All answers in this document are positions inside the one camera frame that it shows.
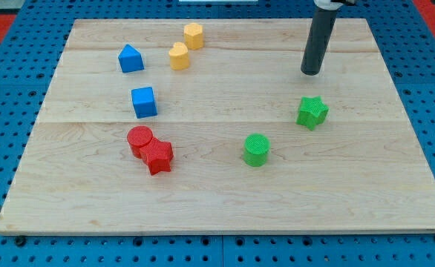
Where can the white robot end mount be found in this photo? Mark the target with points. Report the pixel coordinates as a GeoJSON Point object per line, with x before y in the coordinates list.
{"type": "Point", "coordinates": [333, 4]}

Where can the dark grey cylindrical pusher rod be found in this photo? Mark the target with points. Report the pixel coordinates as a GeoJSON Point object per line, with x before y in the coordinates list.
{"type": "Point", "coordinates": [318, 39]}

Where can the green star block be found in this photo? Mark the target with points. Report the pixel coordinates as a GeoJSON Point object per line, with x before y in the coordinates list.
{"type": "Point", "coordinates": [311, 112]}

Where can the yellow hexagon block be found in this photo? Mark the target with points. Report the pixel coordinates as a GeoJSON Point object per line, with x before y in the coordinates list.
{"type": "Point", "coordinates": [193, 36]}

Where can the green cylinder block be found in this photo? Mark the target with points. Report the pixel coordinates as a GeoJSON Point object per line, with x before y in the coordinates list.
{"type": "Point", "coordinates": [255, 149]}

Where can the yellow heart block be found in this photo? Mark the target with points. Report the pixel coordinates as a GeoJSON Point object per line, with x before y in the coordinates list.
{"type": "Point", "coordinates": [179, 56]}

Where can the light wooden board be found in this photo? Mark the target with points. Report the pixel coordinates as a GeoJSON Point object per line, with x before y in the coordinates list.
{"type": "Point", "coordinates": [362, 171]}

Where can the blue triangular prism block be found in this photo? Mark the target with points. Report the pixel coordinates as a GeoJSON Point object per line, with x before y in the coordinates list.
{"type": "Point", "coordinates": [130, 59]}

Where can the blue cube block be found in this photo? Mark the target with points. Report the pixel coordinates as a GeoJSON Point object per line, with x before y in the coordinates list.
{"type": "Point", "coordinates": [143, 102]}

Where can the red star block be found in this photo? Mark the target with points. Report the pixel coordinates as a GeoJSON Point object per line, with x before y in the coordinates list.
{"type": "Point", "coordinates": [157, 155]}

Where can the red cylinder block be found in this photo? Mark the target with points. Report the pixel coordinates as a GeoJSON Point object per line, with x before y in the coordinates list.
{"type": "Point", "coordinates": [137, 138]}

